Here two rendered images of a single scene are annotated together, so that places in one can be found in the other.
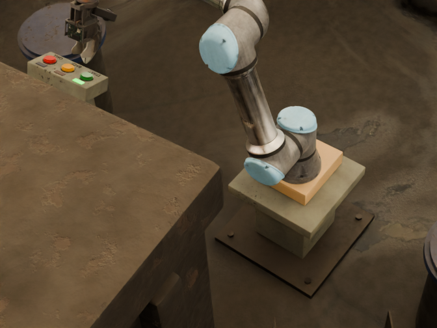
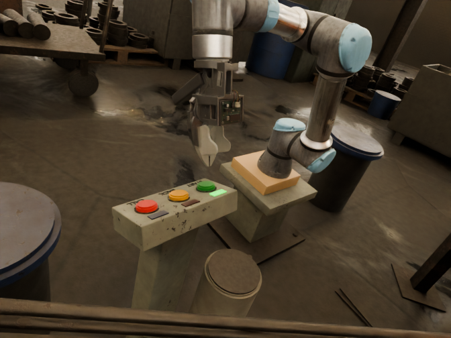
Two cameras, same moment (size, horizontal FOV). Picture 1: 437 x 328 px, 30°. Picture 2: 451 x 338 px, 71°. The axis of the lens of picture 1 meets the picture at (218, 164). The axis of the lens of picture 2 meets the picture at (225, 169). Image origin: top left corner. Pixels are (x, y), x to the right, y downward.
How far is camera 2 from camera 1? 2.45 m
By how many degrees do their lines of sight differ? 65
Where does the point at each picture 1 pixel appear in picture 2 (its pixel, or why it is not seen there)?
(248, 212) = (231, 240)
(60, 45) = (17, 233)
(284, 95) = (128, 181)
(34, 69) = (158, 229)
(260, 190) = (279, 196)
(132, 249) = not seen: outside the picture
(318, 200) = not seen: hidden behind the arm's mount
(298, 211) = (300, 188)
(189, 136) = (128, 246)
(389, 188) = not seen: hidden behind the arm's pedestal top
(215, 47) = (365, 42)
